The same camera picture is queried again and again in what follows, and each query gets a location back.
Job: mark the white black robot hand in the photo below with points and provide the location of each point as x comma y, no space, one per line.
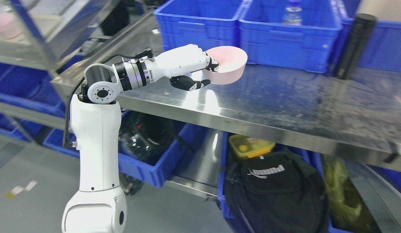
176,63

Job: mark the pink ikea bowl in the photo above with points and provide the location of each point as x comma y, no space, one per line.
232,61

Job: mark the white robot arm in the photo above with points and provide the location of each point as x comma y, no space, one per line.
101,211

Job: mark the steel shelf rack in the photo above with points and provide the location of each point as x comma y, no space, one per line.
52,30

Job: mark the blue bin top middle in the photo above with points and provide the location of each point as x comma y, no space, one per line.
268,41

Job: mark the blue bin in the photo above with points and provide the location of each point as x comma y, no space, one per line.
235,225
206,23
360,199
383,50
100,157
268,41

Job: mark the blue bin lower middle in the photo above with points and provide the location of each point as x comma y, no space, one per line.
235,225

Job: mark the blue bin top left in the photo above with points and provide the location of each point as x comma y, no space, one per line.
206,23

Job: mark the black helmet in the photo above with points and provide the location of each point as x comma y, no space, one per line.
147,137

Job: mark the blue bin lower left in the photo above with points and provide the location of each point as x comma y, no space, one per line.
100,157

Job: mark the yellow lunch box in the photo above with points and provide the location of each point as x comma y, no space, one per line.
248,147

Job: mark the clear water bottle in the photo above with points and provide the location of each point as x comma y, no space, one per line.
293,13

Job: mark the black puma backpack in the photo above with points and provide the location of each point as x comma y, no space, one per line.
279,193

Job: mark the stacked pink bowls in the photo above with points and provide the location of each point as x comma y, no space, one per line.
9,29

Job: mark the black thermos flask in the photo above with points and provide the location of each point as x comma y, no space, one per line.
359,35

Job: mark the blue bin top right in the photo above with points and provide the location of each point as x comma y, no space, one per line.
383,50

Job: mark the green plastic bag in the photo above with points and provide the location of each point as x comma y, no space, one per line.
348,210

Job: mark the blue bin lower right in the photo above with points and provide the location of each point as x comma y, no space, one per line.
360,199

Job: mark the grey flat panel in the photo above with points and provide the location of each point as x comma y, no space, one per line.
381,198

